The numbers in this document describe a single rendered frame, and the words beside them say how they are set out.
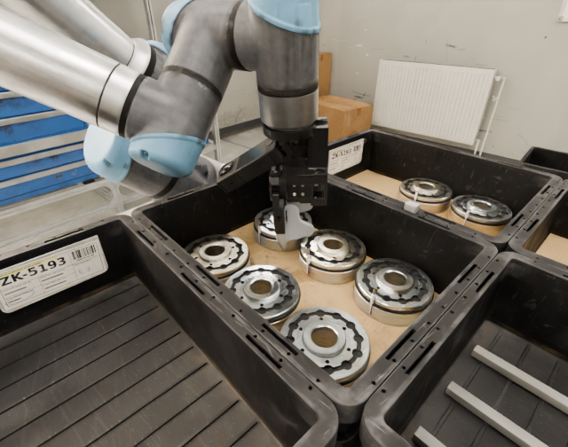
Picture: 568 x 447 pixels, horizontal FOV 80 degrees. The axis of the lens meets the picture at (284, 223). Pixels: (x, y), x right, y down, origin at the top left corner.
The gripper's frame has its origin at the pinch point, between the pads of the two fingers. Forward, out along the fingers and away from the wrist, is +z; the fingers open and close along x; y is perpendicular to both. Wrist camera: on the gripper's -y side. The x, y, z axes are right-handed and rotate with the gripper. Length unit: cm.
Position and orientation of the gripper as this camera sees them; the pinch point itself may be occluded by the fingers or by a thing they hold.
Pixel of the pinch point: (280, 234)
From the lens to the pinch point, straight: 57.8
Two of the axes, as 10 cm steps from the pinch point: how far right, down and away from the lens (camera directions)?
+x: 0.4, -6.4, 7.7
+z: 0.5, 7.7, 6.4
